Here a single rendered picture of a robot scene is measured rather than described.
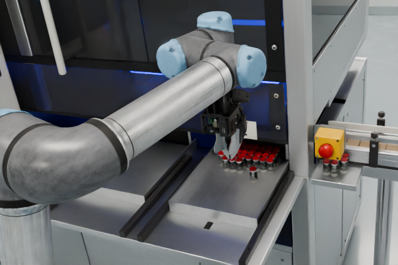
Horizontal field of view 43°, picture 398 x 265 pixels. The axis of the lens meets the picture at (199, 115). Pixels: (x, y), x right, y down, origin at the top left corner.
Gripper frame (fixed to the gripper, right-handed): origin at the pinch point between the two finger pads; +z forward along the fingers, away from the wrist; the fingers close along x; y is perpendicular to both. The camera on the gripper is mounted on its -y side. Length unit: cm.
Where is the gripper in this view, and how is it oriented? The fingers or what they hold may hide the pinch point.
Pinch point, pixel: (231, 152)
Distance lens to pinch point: 124.8
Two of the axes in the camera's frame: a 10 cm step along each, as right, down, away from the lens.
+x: 9.0, 1.0, -4.2
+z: 1.1, 8.9, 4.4
